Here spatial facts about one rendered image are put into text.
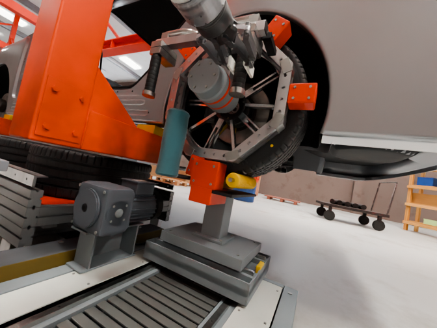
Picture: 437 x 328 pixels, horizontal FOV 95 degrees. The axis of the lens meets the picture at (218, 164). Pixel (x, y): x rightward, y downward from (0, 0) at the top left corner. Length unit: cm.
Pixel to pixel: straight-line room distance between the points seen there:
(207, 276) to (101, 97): 84
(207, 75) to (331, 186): 996
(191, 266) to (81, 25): 99
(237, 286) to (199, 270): 16
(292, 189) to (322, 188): 131
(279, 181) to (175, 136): 992
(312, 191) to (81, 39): 1011
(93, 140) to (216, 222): 63
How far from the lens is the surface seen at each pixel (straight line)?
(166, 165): 77
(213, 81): 73
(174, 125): 78
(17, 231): 109
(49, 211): 107
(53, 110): 90
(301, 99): 77
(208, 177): 79
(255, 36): 67
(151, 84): 79
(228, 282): 85
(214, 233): 97
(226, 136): 105
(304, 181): 1048
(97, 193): 83
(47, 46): 96
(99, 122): 98
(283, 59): 85
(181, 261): 93
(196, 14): 43
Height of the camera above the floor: 52
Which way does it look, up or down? 3 degrees up
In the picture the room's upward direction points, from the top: 11 degrees clockwise
